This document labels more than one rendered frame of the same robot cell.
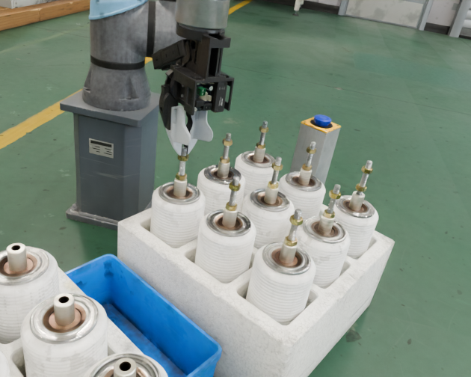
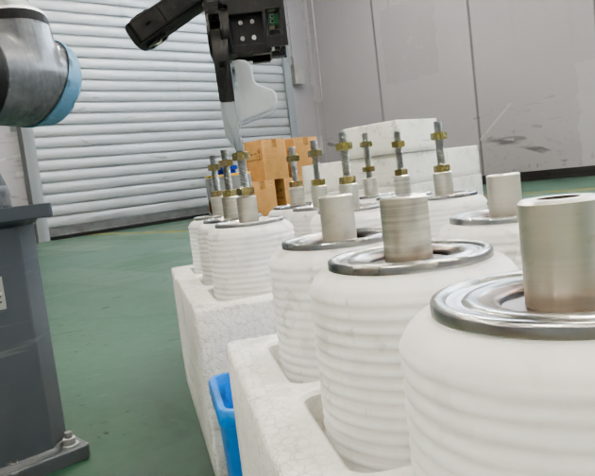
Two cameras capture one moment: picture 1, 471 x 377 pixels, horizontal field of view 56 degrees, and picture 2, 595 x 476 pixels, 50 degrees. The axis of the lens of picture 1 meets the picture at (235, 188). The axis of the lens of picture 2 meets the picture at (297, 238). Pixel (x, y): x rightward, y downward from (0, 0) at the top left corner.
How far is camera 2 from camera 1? 0.73 m
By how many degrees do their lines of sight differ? 52
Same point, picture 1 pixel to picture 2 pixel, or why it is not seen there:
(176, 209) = (282, 226)
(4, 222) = not seen: outside the picture
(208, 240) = (366, 222)
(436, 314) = not seen: hidden behind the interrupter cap
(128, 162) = (35, 307)
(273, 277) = (470, 200)
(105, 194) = (4, 404)
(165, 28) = (18, 55)
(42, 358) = not seen: hidden behind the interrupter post
